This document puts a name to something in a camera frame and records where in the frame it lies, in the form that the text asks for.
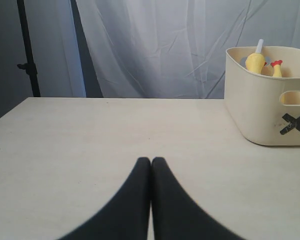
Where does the cream bin marked X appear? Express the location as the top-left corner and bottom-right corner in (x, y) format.
(224, 46), (300, 146)

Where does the headless yellow rubber chicken body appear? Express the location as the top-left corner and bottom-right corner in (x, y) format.
(262, 59), (300, 105)

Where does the black light stand pole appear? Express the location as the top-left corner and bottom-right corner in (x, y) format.
(16, 0), (41, 98)

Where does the white backdrop curtain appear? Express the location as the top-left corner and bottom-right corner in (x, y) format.
(0, 0), (300, 117)

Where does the severed chicken head with tube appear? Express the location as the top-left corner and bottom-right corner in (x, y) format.
(245, 38), (267, 75)

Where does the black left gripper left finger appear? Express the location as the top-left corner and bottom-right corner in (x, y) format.
(61, 157), (151, 240)

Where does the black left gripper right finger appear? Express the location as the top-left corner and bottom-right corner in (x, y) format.
(151, 157), (242, 240)

